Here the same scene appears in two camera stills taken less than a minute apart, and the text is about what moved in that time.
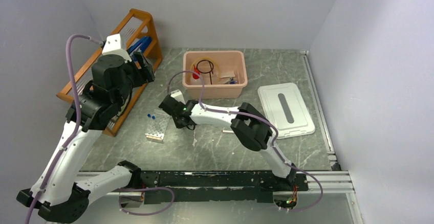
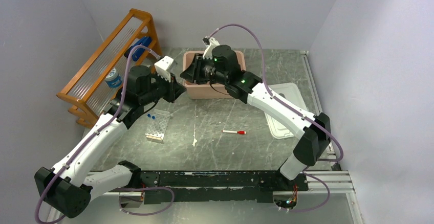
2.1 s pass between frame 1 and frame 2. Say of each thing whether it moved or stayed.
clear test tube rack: stayed
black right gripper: moved
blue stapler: stayed
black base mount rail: stayed
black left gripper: moved
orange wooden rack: stayed
